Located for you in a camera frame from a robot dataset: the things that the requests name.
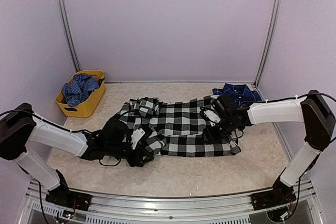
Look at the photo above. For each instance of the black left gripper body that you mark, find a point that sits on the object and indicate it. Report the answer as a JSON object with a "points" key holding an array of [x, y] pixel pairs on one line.
{"points": [[133, 160]]}

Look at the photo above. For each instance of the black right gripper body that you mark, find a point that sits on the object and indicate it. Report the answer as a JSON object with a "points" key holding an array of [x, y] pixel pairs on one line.
{"points": [[227, 128]]}

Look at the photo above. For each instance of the black white checked shirt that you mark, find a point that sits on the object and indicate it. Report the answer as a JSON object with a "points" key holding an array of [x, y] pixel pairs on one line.
{"points": [[175, 129]]}

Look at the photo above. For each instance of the blue plaid shirt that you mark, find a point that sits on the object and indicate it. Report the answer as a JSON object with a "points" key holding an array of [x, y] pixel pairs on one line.
{"points": [[238, 93]]}

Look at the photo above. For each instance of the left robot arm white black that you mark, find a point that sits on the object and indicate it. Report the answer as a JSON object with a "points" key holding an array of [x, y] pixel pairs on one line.
{"points": [[22, 126]]}

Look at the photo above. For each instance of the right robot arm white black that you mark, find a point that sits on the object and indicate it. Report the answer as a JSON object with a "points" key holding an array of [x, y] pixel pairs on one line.
{"points": [[225, 116]]}

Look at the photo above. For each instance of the blue gingham crumpled shirt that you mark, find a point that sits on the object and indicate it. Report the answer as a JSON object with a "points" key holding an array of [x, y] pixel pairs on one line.
{"points": [[79, 89]]}

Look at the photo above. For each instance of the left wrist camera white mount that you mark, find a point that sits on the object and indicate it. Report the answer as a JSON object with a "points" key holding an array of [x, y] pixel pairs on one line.
{"points": [[136, 137]]}

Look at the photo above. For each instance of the aluminium front rail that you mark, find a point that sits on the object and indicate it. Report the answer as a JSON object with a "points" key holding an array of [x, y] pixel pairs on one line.
{"points": [[110, 208]]}

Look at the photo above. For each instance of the right aluminium frame post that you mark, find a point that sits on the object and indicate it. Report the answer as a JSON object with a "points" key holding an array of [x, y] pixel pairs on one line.
{"points": [[268, 42]]}

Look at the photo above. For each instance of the aluminium frame post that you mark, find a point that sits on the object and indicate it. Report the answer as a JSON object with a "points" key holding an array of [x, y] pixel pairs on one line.
{"points": [[68, 35], [268, 42]]}

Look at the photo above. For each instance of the left aluminium frame post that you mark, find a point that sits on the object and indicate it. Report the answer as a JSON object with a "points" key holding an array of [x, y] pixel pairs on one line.
{"points": [[68, 35]]}

